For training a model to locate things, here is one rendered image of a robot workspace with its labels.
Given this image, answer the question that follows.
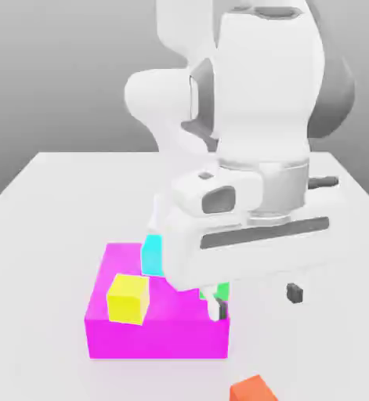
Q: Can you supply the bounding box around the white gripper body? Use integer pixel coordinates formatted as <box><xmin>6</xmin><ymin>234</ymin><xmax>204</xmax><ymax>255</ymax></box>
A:
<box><xmin>161</xmin><ymin>208</ymin><xmax>331</xmax><ymax>293</ymax></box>

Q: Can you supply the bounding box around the small green cube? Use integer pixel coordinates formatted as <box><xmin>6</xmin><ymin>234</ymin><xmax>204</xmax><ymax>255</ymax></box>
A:
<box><xmin>198</xmin><ymin>281</ymin><xmax>230</xmax><ymax>302</ymax></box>

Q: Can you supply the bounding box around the small cyan cube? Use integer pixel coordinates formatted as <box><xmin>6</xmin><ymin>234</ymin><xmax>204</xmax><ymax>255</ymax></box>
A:
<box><xmin>140</xmin><ymin>234</ymin><xmax>166</xmax><ymax>277</ymax></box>

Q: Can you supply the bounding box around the small yellow cube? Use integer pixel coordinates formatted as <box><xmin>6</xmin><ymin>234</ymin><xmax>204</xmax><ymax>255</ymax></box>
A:
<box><xmin>106</xmin><ymin>273</ymin><xmax>150</xmax><ymax>326</ymax></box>

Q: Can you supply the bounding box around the small orange cube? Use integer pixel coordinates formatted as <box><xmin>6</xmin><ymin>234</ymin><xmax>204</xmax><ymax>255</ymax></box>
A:
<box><xmin>228</xmin><ymin>374</ymin><xmax>279</xmax><ymax>401</ymax></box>

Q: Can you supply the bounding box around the large magenta box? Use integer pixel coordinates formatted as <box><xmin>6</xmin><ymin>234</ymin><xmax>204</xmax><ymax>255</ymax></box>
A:
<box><xmin>83</xmin><ymin>242</ymin><xmax>231</xmax><ymax>360</ymax></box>

